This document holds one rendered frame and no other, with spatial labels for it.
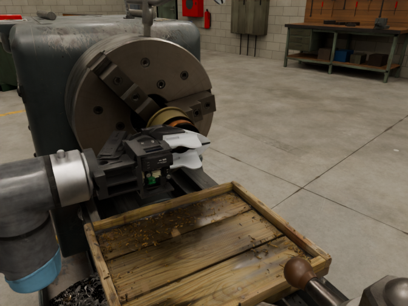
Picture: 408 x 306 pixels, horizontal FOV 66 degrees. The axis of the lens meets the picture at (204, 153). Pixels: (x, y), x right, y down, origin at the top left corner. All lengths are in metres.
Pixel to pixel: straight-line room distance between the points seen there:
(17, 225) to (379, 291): 0.41
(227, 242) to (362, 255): 1.53
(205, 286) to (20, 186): 0.31
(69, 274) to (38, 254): 0.62
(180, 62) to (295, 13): 7.46
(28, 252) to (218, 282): 0.29
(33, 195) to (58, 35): 0.44
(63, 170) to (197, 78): 0.38
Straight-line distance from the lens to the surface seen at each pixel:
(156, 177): 0.49
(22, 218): 0.47
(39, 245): 0.50
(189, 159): 0.54
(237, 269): 0.58
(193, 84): 0.71
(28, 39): 0.79
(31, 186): 0.45
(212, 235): 0.64
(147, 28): 0.70
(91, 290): 1.01
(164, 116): 0.58
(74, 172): 0.45
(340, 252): 2.07
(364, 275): 1.97
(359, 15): 7.40
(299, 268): 0.23
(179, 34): 0.87
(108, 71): 0.61
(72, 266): 1.15
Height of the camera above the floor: 1.30
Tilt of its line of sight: 26 degrees down
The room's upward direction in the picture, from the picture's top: straight up
